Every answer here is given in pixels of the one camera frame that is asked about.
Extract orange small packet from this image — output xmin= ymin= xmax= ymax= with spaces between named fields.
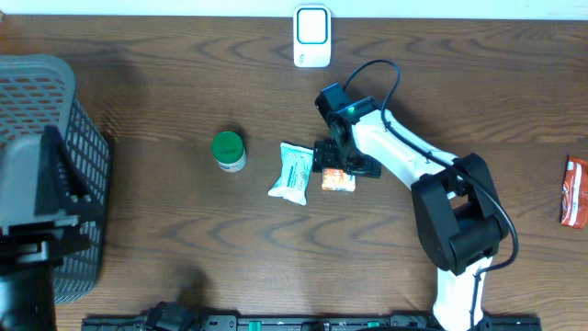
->
xmin=322 ymin=168 xmax=356 ymax=192

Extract teal snack packet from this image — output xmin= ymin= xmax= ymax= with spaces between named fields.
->
xmin=267 ymin=143 xmax=313 ymax=206

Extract green lid jar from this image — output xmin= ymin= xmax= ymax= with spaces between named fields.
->
xmin=211 ymin=131 xmax=247 ymax=173

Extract red snack bar wrapper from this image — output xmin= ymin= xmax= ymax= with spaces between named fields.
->
xmin=560 ymin=155 xmax=587 ymax=230

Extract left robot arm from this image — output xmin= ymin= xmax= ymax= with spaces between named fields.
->
xmin=1 ymin=125 xmax=96 ymax=330

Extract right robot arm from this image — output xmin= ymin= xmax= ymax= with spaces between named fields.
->
xmin=315 ymin=84 xmax=515 ymax=330

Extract white barcode scanner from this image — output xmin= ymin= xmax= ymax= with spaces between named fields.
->
xmin=293 ymin=5 xmax=332 ymax=68

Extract grey plastic basket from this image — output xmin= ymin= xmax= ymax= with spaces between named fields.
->
xmin=1 ymin=54 xmax=112 ymax=303

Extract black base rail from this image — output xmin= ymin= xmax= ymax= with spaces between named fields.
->
xmin=82 ymin=301 xmax=543 ymax=331

